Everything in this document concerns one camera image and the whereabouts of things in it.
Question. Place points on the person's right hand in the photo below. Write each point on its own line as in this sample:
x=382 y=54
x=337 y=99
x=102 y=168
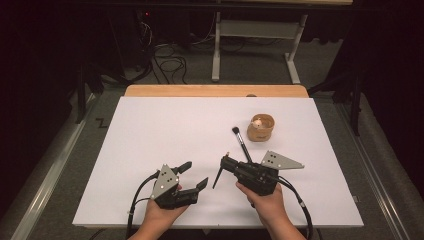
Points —
x=266 y=206

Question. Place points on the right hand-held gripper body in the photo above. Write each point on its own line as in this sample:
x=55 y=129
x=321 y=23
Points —
x=256 y=178

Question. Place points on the wooden table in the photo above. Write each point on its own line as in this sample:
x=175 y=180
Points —
x=213 y=90

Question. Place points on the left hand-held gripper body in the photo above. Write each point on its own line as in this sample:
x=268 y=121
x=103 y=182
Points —
x=166 y=190

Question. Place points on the white metal desk frame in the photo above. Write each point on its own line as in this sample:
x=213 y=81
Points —
x=256 y=30

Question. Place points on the aluminium floor rail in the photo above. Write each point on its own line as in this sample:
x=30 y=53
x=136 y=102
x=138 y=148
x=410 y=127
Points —
x=373 y=173
x=50 y=180

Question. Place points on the white table board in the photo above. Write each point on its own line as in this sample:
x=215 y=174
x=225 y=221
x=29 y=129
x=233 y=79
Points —
x=150 y=133

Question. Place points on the wooden brush holder cup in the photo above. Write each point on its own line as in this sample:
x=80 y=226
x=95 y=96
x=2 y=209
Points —
x=258 y=135

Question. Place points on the black makeup brush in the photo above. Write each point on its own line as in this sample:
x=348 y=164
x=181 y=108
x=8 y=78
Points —
x=240 y=141

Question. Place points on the black metal stand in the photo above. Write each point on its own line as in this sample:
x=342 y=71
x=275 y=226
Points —
x=356 y=106
x=80 y=100

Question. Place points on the person's left hand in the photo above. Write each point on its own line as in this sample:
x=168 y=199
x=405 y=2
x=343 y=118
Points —
x=163 y=216

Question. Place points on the small pale ball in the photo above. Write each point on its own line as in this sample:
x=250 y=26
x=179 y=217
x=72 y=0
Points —
x=256 y=124

